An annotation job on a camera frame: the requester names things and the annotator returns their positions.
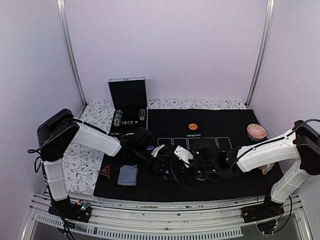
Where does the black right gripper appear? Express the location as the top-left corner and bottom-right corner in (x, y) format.
(167, 156), (217, 187)

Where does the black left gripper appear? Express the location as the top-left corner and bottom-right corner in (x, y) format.
(132, 147), (172, 177)

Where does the blue patterned card deck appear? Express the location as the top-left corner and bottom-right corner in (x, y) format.
(117, 165), (138, 186)

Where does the long poker chip stack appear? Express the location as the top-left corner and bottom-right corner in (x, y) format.
(113, 109), (123, 127)

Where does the short poker chip stack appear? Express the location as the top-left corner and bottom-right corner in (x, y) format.
(138, 109), (146, 121)

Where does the orange big blind button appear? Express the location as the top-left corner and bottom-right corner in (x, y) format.
(188, 123), (198, 131)

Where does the clear dealer button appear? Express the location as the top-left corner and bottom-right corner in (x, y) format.
(195, 175), (207, 181)

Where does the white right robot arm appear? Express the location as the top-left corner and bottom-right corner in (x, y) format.
(169, 120), (320, 218)

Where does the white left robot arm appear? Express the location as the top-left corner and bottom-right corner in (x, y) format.
(37, 108), (179, 217)

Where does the red dice row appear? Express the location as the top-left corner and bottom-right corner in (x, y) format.
(121, 120), (139, 126)

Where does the aluminium poker chip case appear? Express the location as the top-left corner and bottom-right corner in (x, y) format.
(107, 76), (148, 136)

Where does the red triangle all-in marker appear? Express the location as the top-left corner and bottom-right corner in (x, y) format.
(98, 165), (110, 179)

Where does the black poker mat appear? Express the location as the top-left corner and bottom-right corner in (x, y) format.
(93, 109), (283, 203)

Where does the cream ribbed mug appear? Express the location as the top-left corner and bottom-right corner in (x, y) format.
(259, 163), (274, 175)

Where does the red patterned round tin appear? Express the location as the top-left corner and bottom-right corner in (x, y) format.
(246, 123), (267, 142)

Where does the floral white tablecloth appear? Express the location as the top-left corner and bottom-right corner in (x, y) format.
(62, 99), (247, 195)

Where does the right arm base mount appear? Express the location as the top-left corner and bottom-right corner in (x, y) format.
(240, 195), (284, 223)

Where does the right aluminium frame post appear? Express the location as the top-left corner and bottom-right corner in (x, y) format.
(245, 0), (275, 108)

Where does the aluminium frame post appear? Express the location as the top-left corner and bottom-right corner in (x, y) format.
(56, 0), (88, 107)
(245, 0), (275, 108)

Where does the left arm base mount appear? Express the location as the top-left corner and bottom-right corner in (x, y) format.
(48, 196), (92, 223)

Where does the left aluminium frame post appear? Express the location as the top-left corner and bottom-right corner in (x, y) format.
(56, 0), (88, 107)

